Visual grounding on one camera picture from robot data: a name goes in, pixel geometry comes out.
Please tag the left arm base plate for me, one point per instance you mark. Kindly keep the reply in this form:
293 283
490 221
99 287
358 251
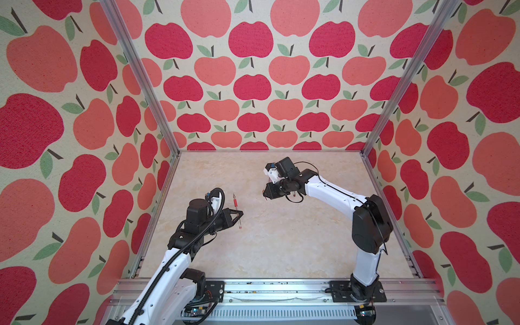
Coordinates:
207 291

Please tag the white slotted cable duct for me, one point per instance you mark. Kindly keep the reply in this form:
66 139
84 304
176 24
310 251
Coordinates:
242 313

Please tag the aluminium front rail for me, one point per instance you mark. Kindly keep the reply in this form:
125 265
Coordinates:
293 291

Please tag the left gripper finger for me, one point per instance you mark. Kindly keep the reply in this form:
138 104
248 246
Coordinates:
234 217
227 210

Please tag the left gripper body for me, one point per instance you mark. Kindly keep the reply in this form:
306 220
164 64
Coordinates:
223 223

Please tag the left aluminium corner post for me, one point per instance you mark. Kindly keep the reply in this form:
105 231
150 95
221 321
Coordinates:
121 31

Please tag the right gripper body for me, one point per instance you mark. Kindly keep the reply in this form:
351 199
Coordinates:
278 189

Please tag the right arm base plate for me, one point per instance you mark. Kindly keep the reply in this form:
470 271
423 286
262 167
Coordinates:
353 292

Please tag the right aluminium corner post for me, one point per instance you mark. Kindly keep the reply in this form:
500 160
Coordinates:
440 19

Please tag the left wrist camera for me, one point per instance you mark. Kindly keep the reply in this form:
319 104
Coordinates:
216 200

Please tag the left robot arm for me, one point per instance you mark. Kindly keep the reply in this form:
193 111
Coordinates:
176 291

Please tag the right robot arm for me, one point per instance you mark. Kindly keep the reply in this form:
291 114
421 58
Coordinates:
371 224

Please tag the red pen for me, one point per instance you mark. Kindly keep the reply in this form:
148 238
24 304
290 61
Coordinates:
237 219

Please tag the aluminium corner post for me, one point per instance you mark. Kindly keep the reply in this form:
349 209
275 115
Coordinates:
440 19
121 31

